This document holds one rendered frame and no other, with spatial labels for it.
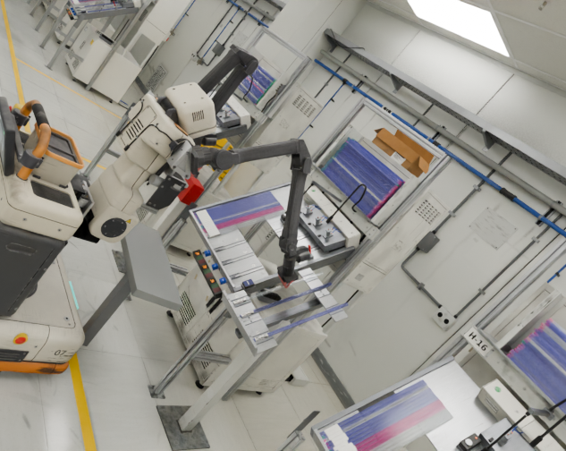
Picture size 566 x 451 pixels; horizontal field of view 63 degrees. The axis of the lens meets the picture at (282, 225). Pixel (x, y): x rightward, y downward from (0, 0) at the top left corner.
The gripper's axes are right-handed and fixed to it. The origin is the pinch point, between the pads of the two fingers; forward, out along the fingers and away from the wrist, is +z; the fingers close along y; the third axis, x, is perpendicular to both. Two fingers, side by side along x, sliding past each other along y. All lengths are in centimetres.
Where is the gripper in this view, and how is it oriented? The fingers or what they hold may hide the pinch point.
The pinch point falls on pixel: (285, 285)
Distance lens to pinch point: 223.1
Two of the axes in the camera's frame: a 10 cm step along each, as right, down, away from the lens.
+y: -4.8, -6.0, 6.4
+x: -8.7, 2.4, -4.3
